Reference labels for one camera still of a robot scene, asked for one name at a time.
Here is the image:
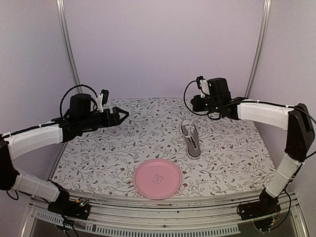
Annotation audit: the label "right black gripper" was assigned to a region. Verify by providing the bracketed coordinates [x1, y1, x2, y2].
[191, 95, 221, 113]

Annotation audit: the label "grey canvas sneaker white laces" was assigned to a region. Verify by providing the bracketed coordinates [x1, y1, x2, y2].
[180, 119, 201, 160]

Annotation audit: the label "pink round plate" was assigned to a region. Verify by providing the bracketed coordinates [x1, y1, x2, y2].
[133, 159, 182, 200]

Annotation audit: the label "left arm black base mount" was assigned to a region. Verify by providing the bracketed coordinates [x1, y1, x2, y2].
[47, 198, 91, 220]

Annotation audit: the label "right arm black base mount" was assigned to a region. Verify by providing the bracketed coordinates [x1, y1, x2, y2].
[237, 195, 281, 220]

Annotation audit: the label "aluminium frame post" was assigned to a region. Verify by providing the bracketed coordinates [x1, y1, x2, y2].
[244, 0, 272, 98]
[56, 0, 80, 85]

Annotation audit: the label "right aluminium frame post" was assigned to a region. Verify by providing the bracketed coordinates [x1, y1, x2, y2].
[244, 0, 272, 98]

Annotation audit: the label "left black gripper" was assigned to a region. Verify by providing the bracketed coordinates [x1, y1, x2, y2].
[79, 106, 130, 131]

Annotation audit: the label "left aluminium frame post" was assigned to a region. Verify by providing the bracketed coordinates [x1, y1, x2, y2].
[56, 0, 80, 85]

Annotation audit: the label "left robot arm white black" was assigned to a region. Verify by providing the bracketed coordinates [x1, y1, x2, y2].
[0, 90, 129, 214]

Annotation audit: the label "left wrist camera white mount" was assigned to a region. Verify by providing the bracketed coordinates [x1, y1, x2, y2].
[96, 89, 109, 113]

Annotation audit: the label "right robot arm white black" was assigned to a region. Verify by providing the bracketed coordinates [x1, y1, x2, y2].
[191, 76, 316, 215]

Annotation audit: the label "floral patterned table mat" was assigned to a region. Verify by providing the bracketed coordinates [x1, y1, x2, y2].
[52, 98, 276, 198]

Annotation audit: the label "front aluminium rail frame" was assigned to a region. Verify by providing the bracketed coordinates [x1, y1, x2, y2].
[21, 191, 310, 237]

